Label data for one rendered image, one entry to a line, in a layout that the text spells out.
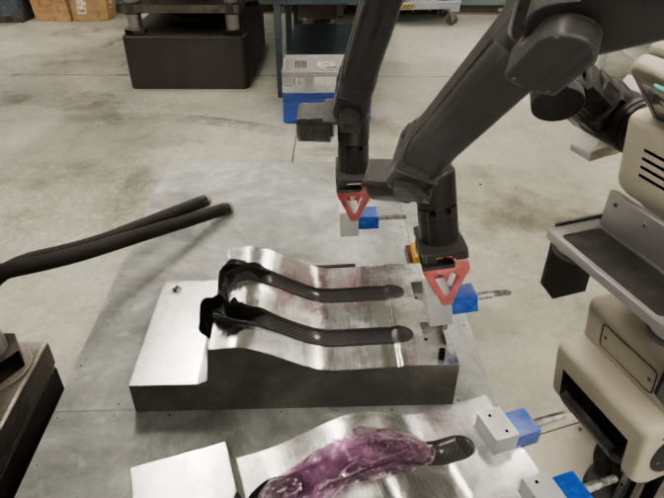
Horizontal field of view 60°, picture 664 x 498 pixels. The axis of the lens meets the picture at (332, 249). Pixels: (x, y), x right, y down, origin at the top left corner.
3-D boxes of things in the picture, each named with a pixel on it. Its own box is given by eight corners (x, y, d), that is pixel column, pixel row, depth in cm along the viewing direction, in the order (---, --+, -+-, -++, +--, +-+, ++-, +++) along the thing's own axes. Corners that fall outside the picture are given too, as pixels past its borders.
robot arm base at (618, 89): (659, 104, 88) (605, 80, 97) (633, 76, 83) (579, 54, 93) (619, 150, 90) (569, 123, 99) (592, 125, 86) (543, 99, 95)
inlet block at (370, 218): (404, 220, 117) (404, 198, 114) (407, 234, 113) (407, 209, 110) (339, 223, 117) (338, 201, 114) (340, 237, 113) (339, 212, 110)
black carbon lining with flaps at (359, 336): (401, 291, 104) (405, 249, 99) (414, 356, 91) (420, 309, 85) (207, 295, 103) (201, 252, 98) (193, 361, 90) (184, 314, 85)
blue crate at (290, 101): (368, 103, 429) (369, 73, 416) (371, 124, 394) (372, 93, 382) (287, 103, 429) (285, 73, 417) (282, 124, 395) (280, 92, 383)
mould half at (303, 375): (426, 299, 113) (432, 243, 105) (453, 404, 92) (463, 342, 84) (169, 305, 112) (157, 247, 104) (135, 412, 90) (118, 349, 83)
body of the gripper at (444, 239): (423, 268, 81) (418, 219, 77) (413, 237, 90) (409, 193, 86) (469, 261, 80) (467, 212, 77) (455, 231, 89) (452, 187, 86)
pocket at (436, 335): (445, 338, 96) (447, 321, 94) (451, 361, 92) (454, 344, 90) (418, 338, 96) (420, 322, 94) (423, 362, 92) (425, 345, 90)
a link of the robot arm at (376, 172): (411, 191, 71) (430, 128, 73) (336, 184, 78) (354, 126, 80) (445, 225, 81) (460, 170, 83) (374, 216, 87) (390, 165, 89)
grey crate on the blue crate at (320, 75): (370, 75, 417) (370, 53, 408) (372, 94, 383) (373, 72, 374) (285, 74, 417) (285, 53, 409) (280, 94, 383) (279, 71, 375)
